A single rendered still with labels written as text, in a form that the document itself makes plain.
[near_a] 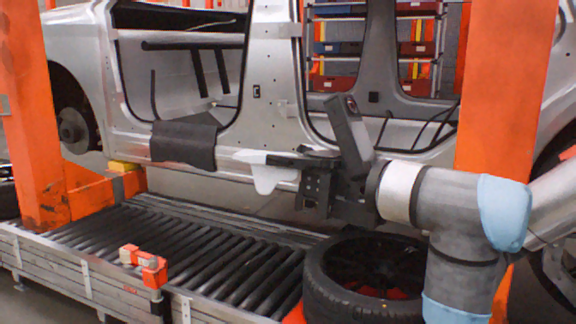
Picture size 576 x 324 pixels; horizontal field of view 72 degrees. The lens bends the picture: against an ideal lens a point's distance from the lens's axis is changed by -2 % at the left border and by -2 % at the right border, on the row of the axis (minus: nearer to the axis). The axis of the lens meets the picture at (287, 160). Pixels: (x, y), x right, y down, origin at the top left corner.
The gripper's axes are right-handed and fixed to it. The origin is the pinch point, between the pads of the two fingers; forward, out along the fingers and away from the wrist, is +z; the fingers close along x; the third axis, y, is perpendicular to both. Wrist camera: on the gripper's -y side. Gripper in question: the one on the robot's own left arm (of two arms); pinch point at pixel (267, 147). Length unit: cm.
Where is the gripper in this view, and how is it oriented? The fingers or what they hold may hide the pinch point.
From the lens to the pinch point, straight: 61.4
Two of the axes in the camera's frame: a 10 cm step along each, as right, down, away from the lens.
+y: -0.8, 9.8, 1.7
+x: 6.2, -0.8, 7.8
